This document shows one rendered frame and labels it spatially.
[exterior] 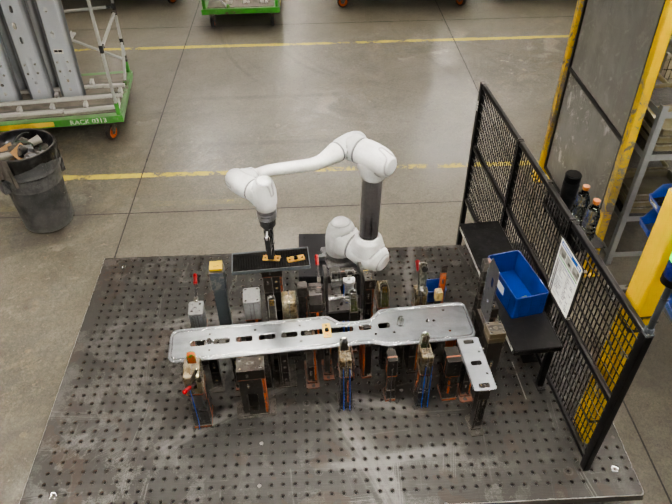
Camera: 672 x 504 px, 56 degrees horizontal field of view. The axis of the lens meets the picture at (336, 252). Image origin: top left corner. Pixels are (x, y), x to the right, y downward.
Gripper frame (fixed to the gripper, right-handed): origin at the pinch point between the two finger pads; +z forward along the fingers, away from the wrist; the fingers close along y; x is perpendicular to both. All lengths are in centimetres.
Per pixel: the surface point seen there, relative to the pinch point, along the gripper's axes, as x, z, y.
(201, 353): -25, 20, 47
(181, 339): -36, 20, 39
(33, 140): -211, 50, -173
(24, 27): -273, 21, -316
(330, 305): 28.7, 23.6, 10.7
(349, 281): 37.7, 9.7, 7.9
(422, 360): 71, 17, 47
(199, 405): -25, 35, 63
